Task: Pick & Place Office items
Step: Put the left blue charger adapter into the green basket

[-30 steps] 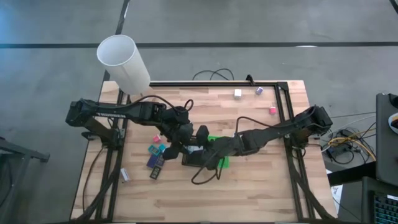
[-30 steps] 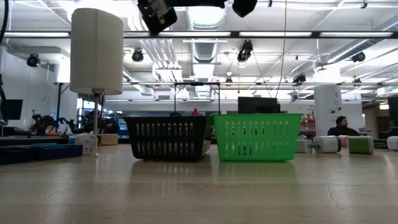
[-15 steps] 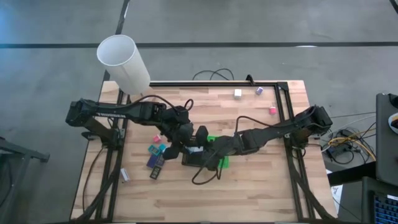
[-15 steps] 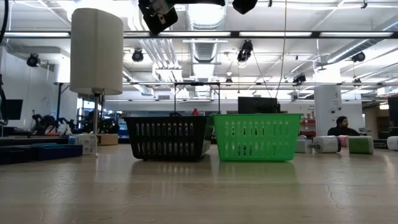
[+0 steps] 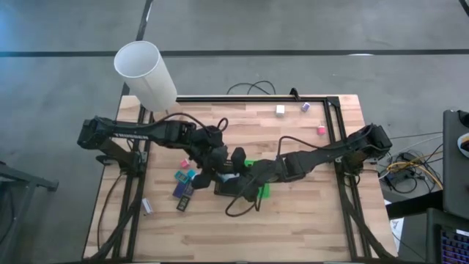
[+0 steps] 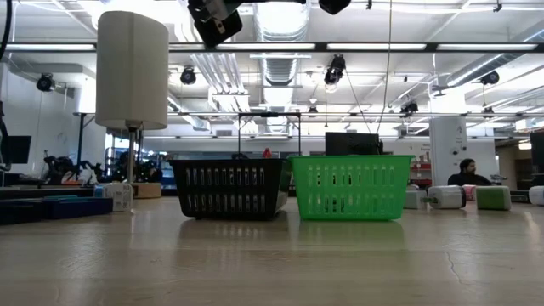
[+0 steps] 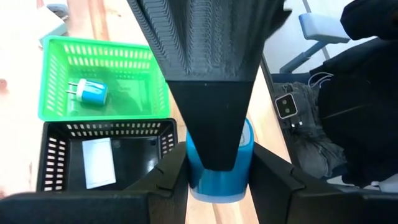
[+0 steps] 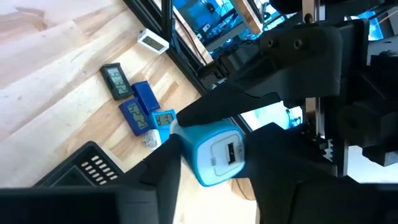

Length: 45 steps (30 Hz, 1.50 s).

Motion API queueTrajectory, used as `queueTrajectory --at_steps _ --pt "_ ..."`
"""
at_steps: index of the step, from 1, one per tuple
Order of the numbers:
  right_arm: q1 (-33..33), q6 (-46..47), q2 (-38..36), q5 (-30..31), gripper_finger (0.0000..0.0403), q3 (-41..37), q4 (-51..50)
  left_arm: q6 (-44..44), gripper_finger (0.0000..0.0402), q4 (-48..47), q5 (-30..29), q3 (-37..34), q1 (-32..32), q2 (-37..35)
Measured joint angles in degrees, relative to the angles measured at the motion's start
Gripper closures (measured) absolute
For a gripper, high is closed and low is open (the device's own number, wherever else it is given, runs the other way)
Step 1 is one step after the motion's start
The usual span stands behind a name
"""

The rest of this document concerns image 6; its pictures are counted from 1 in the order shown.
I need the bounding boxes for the pink and white small block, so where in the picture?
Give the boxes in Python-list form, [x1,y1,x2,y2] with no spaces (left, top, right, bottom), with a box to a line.
[101,182,134,213]

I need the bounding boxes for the green small sharpener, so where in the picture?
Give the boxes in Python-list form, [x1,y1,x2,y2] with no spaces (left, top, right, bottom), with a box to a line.
[475,185,513,212]

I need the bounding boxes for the black ceiling spotlight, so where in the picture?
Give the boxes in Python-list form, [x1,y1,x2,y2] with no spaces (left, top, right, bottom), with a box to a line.
[36,72,56,93]
[399,100,420,116]
[179,66,198,86]
[323,54,347,86]
[479,70,501,87]

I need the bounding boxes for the white cylinder table lamp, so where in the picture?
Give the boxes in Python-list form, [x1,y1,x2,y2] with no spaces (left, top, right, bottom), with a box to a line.
[94,10,170,200]

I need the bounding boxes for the black overhead beam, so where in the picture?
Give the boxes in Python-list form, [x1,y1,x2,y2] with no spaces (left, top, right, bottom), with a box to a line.
[0,41,544,54]

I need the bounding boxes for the black plastic slotted basket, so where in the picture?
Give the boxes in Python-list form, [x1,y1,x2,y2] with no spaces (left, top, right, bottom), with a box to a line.
[168,157,293,222]

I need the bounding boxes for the black monitor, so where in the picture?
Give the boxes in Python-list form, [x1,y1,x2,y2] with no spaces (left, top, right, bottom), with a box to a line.
[0,135,32,165]
[325,131,382,156]

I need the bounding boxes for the green plastic slotted basket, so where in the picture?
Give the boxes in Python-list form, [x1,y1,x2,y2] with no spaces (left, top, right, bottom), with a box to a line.
[288,154,415,222]

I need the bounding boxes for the black background robot arms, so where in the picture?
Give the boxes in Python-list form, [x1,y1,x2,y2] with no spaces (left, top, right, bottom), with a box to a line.
[42,155,105,186]

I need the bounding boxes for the person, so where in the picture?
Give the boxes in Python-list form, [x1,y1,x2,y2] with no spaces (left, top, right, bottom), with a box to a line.
[446,157,493,187]

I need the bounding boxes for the dark monitor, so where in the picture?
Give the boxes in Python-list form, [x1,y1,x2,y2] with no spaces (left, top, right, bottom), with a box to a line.
[529,130,544,174]

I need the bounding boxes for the silver ventilation duct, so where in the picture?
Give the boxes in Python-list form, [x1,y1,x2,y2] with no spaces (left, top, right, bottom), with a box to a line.
[252,0,312,133]

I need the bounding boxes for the black metal stand frame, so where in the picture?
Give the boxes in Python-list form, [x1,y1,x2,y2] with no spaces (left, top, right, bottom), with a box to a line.
[236,110,303,159]

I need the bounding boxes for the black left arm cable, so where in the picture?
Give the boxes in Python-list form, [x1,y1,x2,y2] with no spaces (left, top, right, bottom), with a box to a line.
[0,0,13,171]

